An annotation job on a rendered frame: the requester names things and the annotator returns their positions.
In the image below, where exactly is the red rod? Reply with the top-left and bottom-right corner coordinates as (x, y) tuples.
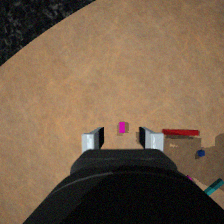
(162, 129), (199, 136)

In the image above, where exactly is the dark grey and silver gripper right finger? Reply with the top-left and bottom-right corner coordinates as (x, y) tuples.
(139, 127), (164, 153)

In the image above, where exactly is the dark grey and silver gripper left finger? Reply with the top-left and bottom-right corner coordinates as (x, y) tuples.
(82, 127), (104, 153)

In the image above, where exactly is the turquoise rod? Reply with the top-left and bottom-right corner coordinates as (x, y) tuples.
(204, 178), (224, 195)

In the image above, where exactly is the small blue cube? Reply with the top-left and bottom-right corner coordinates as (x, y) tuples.
(197, 149), (205, 157)

